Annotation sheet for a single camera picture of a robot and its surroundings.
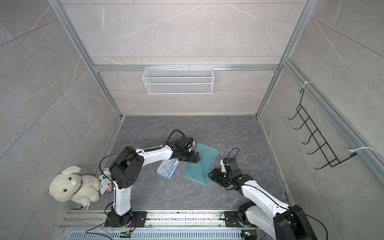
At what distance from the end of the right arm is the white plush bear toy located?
2.14 ft

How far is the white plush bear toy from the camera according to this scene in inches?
26.8

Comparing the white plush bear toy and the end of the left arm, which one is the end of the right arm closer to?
the end of the left arm

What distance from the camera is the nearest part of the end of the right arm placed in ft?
2.02
